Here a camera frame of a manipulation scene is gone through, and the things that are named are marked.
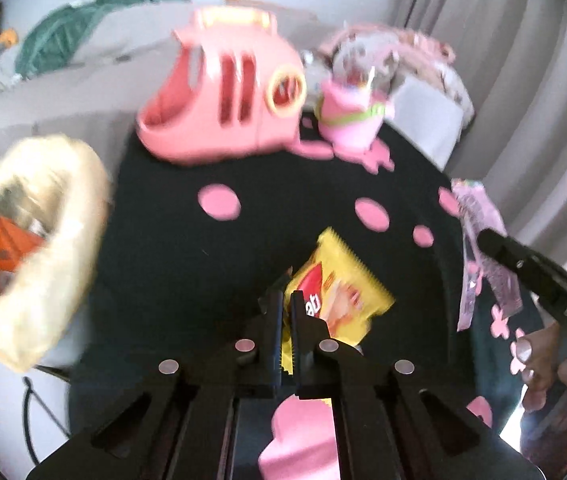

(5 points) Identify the pale pink snack packet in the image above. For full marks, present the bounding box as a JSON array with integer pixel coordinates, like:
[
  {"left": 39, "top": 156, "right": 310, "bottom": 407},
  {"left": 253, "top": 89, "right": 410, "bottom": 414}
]
[{"left": 451, "top": 178, "right": 525, "bottom": 332}]

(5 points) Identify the green blanket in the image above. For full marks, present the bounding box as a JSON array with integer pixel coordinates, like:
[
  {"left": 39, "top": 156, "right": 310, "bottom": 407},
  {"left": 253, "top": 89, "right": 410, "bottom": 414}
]
[{"left": 14, "top": 0, "right": 189, "bottom": 81}]

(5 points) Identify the grey covered sofa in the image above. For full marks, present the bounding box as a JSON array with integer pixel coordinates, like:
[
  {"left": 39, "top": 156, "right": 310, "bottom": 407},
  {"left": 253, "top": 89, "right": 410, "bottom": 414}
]
[{"left": 0, "top": 0, "right": 344, "bottom": 171}]

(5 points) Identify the orange snack packet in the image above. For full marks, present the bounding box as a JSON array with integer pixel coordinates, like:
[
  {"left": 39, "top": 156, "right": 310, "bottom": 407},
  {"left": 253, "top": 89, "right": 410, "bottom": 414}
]
[{"left": 0, "top": 216, "right": 47, "bottom": 286}]

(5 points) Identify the grey orange plush toy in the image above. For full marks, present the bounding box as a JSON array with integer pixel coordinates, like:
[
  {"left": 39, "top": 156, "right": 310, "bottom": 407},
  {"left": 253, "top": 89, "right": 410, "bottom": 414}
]
[{"left": 0, "top": 27, "right": 19, "bottom": 56}]

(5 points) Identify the pink plastic toy basket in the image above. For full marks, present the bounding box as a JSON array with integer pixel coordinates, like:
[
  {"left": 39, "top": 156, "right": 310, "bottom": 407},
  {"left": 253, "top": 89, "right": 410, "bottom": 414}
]
[{"left": 136, "top": 6, "right": 308, "bottom": 165}]

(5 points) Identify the yellow red snack packet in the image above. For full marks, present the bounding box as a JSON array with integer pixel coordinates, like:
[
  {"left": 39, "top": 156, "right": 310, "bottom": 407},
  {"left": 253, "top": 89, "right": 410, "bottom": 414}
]
[{"left": 281, "top": 226, "right": 395, "bottom": 376}]

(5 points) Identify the pink patterned blanket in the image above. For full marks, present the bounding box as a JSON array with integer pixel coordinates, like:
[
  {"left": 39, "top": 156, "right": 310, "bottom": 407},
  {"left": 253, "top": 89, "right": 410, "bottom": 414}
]
[{"left": 318, "top": 22, "right": 477, "bottom": 126}]

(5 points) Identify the yellow plastic bag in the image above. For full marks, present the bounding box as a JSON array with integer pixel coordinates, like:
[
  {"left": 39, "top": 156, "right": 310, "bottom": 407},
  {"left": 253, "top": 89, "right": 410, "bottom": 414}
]
[{"left": 0, "top": 135, "right": 114, "bottom": 373}]

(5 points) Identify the pink toy cup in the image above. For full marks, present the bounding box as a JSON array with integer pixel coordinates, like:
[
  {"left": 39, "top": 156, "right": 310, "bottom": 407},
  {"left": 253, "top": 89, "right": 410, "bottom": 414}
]
[{"left": 313, "top": 77, "right": 397, "bottom": 153}]

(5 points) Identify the person's right hand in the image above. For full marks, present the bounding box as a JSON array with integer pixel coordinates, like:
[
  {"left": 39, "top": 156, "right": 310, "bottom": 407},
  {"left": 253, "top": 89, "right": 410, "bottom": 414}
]
[{"left": 512, "top": 322, "right": 567, "bottom": 413}]

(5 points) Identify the black cable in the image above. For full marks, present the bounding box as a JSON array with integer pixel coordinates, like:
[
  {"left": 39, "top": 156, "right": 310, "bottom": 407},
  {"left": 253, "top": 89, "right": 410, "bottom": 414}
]
[{"left": 22, "top": 364, "right": 72, "bottom": 443}]

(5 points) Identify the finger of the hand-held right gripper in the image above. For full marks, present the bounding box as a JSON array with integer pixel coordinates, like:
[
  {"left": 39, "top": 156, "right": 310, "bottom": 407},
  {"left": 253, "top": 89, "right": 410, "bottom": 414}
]
[{"left": 477, "top": 229, "right": 564, "bottom": 302}]

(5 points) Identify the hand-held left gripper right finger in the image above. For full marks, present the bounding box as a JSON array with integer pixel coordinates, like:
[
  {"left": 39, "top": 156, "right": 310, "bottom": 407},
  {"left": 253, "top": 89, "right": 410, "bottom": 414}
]
[{"left": 291, "top": 300, "right": 544, "bottom": 480}]

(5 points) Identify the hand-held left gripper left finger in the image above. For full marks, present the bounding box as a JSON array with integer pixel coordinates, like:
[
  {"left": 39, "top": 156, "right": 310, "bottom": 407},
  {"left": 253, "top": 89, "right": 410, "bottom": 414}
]
[{"left": 26, "top": 285, "right": 287, "bottom": 480}]

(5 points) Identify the pale grey curtain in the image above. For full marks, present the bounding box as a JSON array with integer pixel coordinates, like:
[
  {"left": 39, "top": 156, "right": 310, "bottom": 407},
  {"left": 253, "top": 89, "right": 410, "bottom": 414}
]
[{"left": 388, "top": 0, "right": 567, "bottom": 271}]

